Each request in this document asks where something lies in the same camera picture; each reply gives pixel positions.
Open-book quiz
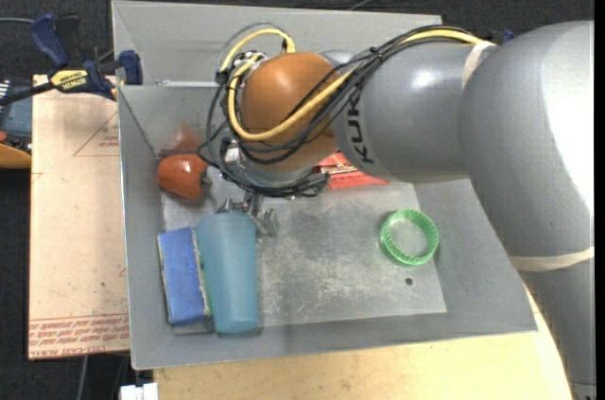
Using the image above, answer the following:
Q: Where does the brown cardboard board, red print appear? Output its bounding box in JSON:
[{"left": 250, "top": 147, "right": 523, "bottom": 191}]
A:
[{"left": 26, "top": 74, "right": 131, "bottom": 361}]

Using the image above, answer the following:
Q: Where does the green ribbed ring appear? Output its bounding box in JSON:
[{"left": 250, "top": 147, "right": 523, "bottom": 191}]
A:
[{"left": 378, "top": 207, "right": 441, "bottom": 268}]

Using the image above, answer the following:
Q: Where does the black cylinder on white bracket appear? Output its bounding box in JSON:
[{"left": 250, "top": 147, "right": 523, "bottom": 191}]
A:
[{"left": 219, "top": 135, "right": 243, "bottom": 165}]

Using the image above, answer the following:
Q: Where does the grey metal bin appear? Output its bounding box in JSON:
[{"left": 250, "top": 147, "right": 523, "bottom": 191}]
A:
[{"left": 111, "top": 0, "right": 540, "bottom": 372}]

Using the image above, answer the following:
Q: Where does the blue sponge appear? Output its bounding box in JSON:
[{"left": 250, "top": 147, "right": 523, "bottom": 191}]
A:
[{"left": 156, "top": 226, "right": 213, "bottom": 327}]

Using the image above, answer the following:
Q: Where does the light blue plastic cup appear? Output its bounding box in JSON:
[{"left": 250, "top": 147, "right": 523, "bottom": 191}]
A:
[{"left": 194, "top": 211, "right": 261, "bottom": 336}]

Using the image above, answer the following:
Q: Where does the red packet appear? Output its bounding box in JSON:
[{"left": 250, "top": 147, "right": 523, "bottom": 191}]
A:
[{"left": 313, "top": 151, "right": 390, "bottom": 192}]

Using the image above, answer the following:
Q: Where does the orange-red toy bell pepper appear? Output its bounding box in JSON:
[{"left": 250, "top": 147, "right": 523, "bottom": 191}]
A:
[{"left": 156, "top": 153, "right": 213, "bottom": 201}]

